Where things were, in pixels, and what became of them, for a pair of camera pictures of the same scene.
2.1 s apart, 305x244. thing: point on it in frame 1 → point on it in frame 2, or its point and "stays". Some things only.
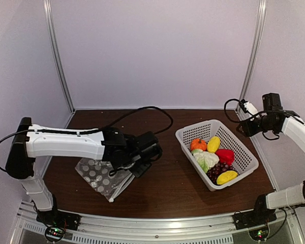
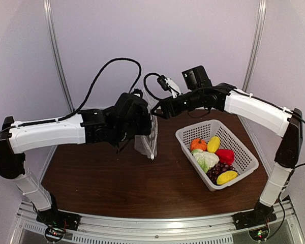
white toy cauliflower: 206,159 stays
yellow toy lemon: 213,144 stays
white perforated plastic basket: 244,160 stays
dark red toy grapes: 214,172 stays
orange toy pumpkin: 197,143 stays
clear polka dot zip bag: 96,173 → 147,144
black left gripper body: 132,166 → 125,133
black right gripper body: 253,130 → 194,101
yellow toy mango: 226,176 stays
